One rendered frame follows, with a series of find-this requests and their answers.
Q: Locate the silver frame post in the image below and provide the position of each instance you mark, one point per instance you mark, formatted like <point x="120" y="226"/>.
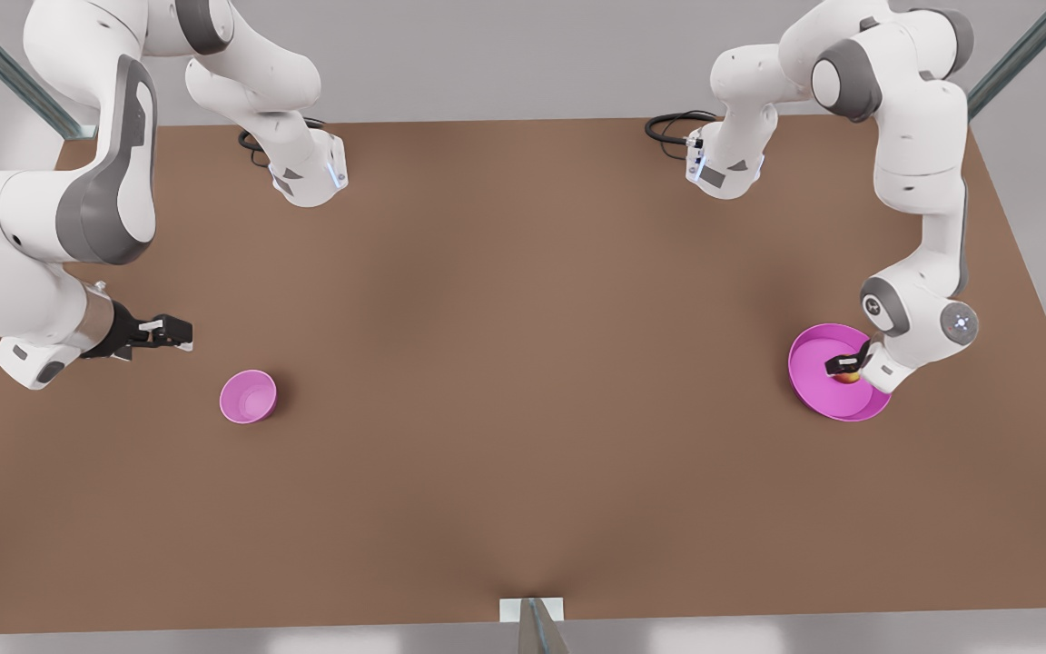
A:
<point x="537" y="627"/>
<point x="5" y="68"/>
<point x="1022" y="50"/>

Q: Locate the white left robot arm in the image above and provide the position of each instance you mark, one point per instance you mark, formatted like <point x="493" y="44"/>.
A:
<point x="918" y="136"/>

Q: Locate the pink plate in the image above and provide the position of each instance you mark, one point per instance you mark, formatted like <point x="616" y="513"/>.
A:
<point x="827" y="395"/>

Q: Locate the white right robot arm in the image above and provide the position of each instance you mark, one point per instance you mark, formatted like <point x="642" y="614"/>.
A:
<point x="14" y="227"/>

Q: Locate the red yellow apple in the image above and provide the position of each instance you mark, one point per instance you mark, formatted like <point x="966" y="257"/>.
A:
<point x="848" y="375"/>

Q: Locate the pink bowl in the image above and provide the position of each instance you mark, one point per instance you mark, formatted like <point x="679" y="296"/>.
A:
<point x="248" y="397"/>

